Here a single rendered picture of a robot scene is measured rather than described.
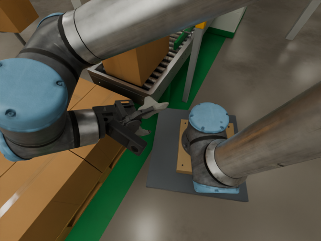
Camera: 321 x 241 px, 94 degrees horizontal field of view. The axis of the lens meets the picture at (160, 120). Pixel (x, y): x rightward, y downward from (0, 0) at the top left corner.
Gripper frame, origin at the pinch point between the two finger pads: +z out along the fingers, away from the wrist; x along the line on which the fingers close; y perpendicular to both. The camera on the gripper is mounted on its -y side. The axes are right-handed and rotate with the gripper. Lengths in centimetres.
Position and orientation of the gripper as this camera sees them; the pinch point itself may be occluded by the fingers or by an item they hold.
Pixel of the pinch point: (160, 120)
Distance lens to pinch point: 50.1
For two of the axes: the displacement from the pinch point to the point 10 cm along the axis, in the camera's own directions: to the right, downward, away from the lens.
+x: -4.0, 6.2, 6.8
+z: 7.9, -1.5, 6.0
